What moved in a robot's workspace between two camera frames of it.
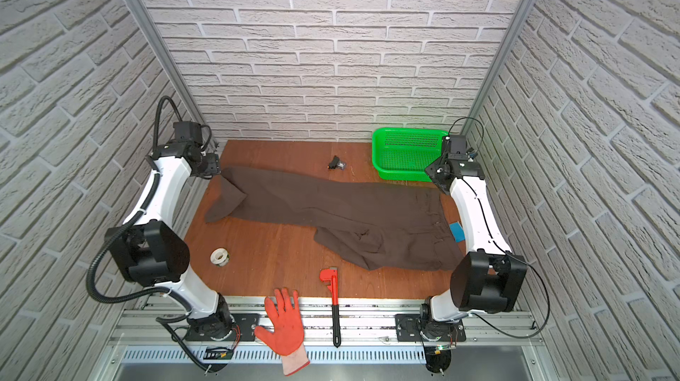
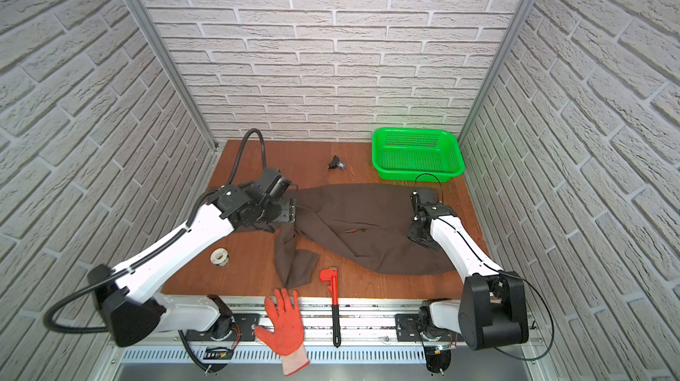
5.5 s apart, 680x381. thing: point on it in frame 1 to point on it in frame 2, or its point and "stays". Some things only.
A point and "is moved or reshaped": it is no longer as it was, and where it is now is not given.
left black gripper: [216, 167] to [292, 212]
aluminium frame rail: [364, 321] stays
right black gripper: [434, 169] to [413, 234]
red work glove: [287, 338] stays
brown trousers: [381, 224] is moved or reshaped
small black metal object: [336, 164] stays
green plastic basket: [405, 153] stays
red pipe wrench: [332, 274] stays
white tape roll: [220, 256] stays
